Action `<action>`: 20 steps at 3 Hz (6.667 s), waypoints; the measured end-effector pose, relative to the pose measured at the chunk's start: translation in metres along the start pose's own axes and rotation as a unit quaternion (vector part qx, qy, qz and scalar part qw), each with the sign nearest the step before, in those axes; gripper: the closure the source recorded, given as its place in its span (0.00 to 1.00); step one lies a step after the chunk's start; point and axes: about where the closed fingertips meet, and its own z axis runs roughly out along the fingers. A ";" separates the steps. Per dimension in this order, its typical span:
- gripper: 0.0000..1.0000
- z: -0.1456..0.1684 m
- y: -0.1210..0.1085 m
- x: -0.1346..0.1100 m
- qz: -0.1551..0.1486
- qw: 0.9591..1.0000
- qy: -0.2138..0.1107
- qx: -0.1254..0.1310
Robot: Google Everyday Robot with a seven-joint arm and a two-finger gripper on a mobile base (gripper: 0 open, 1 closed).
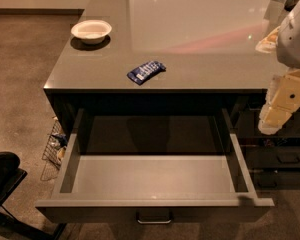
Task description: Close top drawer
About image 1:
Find grey top drawer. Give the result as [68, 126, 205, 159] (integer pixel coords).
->
[36, 109, 274, 223]

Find wire mesh basket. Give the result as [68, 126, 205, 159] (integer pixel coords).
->
[41, 116, 68, 181]

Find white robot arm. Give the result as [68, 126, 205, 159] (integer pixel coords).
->
[256, 0, 300, 135]

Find right side dark drawers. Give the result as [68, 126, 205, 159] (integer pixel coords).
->
[235, 95, 300, 189]

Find grey counter cabinet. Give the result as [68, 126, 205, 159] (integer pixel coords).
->
[44, 0, 291, 131]

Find metal drawer handle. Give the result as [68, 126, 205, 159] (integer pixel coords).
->
[136, 208, 172, 225]

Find blue snack packet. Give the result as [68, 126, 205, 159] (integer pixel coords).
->
[127, 61, 166, 85]

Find snack bag on counter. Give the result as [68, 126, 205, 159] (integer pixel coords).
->
[255, 27, 280, 53]

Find white paper bowl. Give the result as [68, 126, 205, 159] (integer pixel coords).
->
[71, 20, 112, 45]

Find cream gripper fingers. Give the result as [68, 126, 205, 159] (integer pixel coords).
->
[258, 104, 292, 135]

